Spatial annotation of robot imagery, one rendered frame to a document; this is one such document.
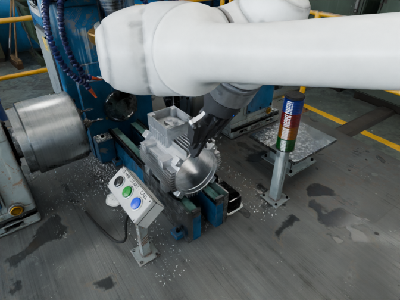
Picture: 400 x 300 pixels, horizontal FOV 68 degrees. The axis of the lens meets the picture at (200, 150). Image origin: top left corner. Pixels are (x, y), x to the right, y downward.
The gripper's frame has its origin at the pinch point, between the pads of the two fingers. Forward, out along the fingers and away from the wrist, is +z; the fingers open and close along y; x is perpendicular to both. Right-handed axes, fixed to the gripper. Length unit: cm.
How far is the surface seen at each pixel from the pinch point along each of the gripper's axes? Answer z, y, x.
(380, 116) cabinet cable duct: 133, -293, -7
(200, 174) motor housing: 26.0, -10.4, 0.1
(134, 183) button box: 12.2, 14.4, -1.1
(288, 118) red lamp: 2.2, -33.5, 1.7
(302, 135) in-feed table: 29, -63, 2
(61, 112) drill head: 27, 21, -38
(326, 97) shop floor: 169, -293, -63
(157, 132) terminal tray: 17.4, -0.5, -15.4
